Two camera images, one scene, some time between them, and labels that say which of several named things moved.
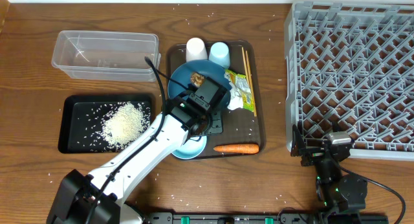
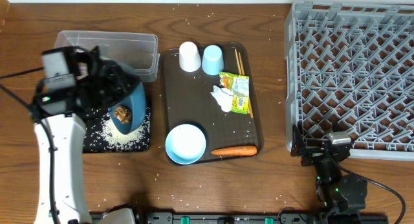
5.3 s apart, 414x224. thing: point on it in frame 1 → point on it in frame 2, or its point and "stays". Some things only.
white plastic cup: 196,50 → 189,58
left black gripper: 219,128 → 117,75
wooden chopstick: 250,81 → 239,65
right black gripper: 299,149 stays
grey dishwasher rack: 352,64 stays
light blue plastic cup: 220,53 → 212,60
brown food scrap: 196,78 → 123,113
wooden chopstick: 246,58 → 242,65
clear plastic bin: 107,56 stays
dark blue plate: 183,72 → 136,102
